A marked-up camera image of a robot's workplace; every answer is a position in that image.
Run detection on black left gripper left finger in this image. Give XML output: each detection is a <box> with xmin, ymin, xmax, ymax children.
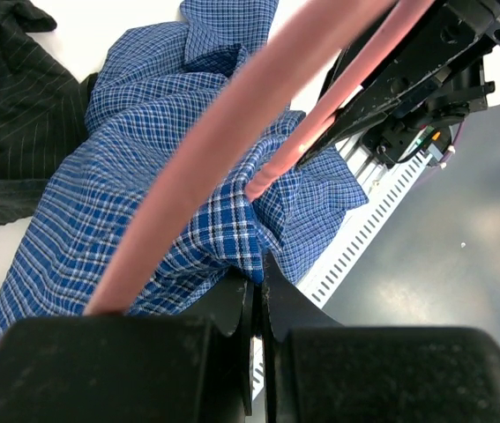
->
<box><xmin>0</xmin><ymin>271</ymin><xmax>254</xmax><ymax>422</ymax></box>

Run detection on white slotted cable duct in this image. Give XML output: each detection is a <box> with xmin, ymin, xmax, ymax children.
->
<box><xmin>252</xmin><ymin>154</ymin><xmax>429</xmax><ymax>400</ymax></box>

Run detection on pink hanger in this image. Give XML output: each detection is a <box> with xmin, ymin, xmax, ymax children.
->
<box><xmin>82</xmin><ymin>0</ymin><xmax>436</xmax><ymax>317</ymax></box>

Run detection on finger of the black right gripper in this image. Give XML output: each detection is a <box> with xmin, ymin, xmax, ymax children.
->
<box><xmin>297</xmin><ymin>1</ymin><xmax>500</xmax><ymax>167</ymax></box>

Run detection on blue plaid shirt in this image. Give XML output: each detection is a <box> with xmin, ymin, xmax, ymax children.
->
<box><xmin>0</xmin><ymin>1</ymin><xmax>369</xmax><ymax>338</ymax></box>

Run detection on black pinstripe shirt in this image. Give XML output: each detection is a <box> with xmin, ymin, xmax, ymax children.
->
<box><xmin>0</xmin><ymin>1</ymin><xmax>97</xmax><ymax>226</ymax></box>

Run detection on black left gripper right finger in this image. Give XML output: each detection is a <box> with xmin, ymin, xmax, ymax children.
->
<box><xmin>261</xmin><ymin>256</ymin><xmax>500</xmax><ymax>422</ymax></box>

